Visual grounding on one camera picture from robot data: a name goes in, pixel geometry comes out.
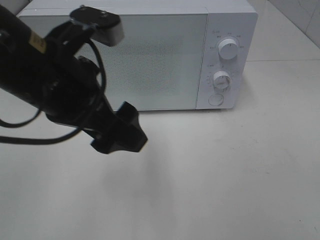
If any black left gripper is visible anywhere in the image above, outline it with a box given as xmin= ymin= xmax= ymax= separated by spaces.
xmin=44 ymin=56 xmax=148 ymax=154

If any white microwave door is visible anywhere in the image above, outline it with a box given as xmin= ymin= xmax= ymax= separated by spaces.
xmin=17 ymin=12 xmax=209 ymax=112

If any round white door button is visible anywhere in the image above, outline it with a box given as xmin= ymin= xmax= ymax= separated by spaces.
xmin=208 ymin=94 xmax=224 ymax=106

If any white timer knob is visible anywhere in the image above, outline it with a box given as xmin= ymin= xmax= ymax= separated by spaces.
xmin=212 ymin=70 xmax=231 ymax=90

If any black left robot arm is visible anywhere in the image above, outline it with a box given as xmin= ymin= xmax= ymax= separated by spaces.
xmin=0 ymin=5 xmax=148 ymax=154

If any upper white control knob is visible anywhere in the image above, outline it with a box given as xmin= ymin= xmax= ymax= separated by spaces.
xmin=217 ymin=37 xmax=239 ymax=60

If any white microwave oven body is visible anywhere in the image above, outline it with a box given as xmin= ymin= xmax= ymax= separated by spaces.
xmin=18 ymin=0 xmax=258 ymax=110

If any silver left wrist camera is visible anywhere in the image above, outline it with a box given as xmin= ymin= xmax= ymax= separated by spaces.
xmin=44 ymin=5 xmax=125 ymax=53

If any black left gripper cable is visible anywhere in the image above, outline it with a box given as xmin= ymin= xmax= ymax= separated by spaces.
xmin=0 ymin=39 xmax=108 ymax=145

